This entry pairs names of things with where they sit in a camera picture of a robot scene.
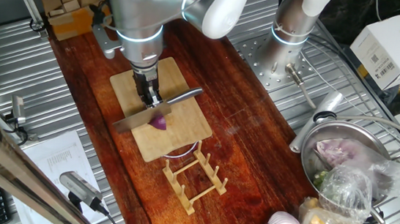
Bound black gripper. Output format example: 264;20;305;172
128;67;166;111

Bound steel cleaver knife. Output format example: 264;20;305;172
111;78;204;142

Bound purple onion wedge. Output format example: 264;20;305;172
146;112;168;132

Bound bamboo cutting board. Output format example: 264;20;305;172
101;51;221;169

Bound wooden peg rack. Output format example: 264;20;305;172
158;137;232;219

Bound brown cardboard box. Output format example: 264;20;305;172
32;0;113;46

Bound printed paper sheet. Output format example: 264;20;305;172
10;125;127;224

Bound metal clamp right edge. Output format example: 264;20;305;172
7;94;30;128

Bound shiny metal bar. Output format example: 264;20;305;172
0;109;110;224

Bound steel bowl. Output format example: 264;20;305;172
294;116;396;224

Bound clear bag of greens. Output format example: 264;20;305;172
316;163;377;224

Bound plastic bag of chopped onion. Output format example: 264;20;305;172
309;134;400;206

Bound white cardboard box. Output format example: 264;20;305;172
345;10;400;93

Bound wrist camera on silver bracket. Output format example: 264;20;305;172
87;1;128;61

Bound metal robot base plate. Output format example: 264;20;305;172
229;29;327;97

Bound metal cable connector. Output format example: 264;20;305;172
281;62;322;110

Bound grey hose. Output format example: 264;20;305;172
333;113;400;147

